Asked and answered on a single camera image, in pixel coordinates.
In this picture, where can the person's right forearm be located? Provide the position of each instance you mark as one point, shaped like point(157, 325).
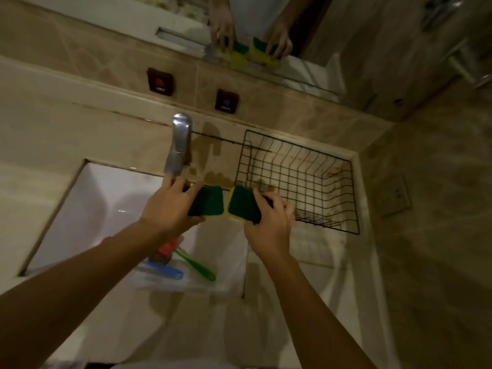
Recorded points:
point(307, 315)

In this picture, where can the dark wall button blue mark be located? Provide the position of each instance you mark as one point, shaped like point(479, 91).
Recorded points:
point(226, 101)

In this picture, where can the wall mirror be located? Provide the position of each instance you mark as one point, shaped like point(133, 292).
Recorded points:
point(165, 19)

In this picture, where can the clear plastic tray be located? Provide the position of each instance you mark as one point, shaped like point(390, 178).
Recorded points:
point(207, 285)

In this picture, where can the person's left hand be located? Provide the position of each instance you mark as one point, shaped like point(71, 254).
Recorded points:
point(167, 211)

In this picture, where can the person's right thumb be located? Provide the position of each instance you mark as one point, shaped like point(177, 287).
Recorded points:
point(252, 228)

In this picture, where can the white sink basin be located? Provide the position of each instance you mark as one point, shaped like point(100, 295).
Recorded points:
point(103, 211)

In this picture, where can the dark wall button red mark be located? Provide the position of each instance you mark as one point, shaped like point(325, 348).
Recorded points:
point(160, 82)

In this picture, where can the person's left thumb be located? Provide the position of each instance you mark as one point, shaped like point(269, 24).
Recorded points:
point(195, 222)

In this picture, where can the chrome towel rack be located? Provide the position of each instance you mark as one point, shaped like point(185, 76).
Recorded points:
point(461, 53)

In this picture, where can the green and yellow sponge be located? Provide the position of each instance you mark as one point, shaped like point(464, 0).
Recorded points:
point(243, 203)
point(207, 201)

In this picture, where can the beige wall outlet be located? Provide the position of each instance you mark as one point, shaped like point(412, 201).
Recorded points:
point(395, 196)

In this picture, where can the chrome faucet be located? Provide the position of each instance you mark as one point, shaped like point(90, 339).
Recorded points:
point(180, 144)

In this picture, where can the red brush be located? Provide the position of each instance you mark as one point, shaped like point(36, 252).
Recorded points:
point(169, 247)

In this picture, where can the person's right hand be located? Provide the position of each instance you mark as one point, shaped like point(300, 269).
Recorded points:
point(273, 232)

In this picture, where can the person's left forearm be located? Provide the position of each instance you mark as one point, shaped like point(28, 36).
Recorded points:
point(73, 295)

